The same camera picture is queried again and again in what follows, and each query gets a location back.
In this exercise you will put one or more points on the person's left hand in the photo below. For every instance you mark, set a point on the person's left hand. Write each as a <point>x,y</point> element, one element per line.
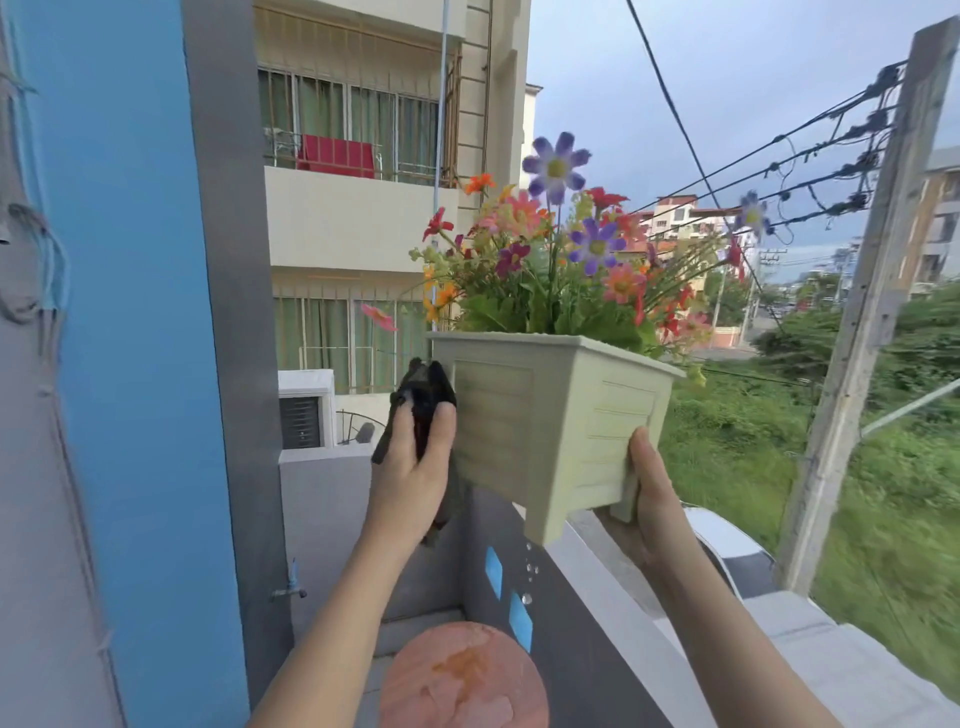
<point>405,487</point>

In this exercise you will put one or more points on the person's right hand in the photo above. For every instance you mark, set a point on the person's right hand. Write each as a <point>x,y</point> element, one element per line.
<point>658,510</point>

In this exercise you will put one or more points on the person's left thumb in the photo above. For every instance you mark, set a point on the person's left thumb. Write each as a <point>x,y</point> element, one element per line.
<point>445,427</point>

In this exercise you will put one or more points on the person's right thumb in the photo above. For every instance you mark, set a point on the person's right thumb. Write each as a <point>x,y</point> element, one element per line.
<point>643,456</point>

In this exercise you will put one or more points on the dark cleaning cloth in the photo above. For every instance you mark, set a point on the dark cleaning cloth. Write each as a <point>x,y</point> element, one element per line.
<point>427,394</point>

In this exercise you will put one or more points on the cream plastic planter box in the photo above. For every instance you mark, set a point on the cream plastic planter box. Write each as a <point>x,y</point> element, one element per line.
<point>547,420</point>

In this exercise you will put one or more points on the person's left forearm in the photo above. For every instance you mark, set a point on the person's left forearm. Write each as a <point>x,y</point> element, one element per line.
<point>337,637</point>

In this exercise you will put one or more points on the person's right forearm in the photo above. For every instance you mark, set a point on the person's right forearm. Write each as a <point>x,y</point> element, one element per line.
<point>727,645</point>

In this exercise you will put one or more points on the white car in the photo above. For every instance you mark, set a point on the white car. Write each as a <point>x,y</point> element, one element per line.
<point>731,544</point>

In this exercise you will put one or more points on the white air conditioner unit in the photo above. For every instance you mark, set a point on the white air conditioner unit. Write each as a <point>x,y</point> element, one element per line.
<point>304,409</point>

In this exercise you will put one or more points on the colourful artificial flowers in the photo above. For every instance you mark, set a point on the colourful artificial flowers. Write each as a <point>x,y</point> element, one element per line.
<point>570,270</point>

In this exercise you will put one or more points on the distant utility pole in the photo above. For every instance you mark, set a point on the distant utility pole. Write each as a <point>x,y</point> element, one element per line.
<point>761,292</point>

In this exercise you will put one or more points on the metal water tap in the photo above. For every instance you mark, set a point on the metal water tap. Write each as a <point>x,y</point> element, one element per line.
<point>289,589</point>

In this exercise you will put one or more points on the beige apartment building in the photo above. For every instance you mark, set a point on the beige apartment building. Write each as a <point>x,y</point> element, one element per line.
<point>352,217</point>

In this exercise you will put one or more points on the distant orange buildings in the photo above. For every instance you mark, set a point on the distant orange buildings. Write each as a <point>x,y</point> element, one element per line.
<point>679,214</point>

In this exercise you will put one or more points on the metal balcony railing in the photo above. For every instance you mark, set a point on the metal balcony railing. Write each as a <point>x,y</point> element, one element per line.
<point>405,166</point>

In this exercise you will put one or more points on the concrete utility pole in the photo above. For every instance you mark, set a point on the concrete utility pole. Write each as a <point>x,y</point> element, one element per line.
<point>870,300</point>

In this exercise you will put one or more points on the red hanging towel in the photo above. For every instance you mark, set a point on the red hanging towel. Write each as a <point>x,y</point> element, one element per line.
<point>335,156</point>

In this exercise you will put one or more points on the grey drainpipe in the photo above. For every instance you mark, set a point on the grey drainpipe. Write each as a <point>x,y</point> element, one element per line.
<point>441,112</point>

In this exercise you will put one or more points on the bundle of overhead power lines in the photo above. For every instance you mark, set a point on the bundle of overhead power lines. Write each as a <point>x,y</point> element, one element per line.
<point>810,142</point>

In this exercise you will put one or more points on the grey balconied building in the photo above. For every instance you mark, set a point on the grey balconied building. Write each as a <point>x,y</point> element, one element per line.
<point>937,217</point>

